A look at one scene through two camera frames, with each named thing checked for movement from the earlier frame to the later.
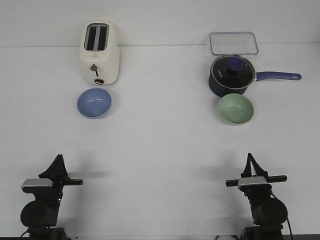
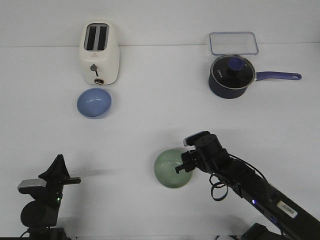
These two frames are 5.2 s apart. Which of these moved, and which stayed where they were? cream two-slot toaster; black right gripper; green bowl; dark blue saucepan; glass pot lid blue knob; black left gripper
Moved: black right gripper; green bowl
Stayed: glass pot lid blue knob; black left gripper; cream two-slot toaster; dark blue saucepan
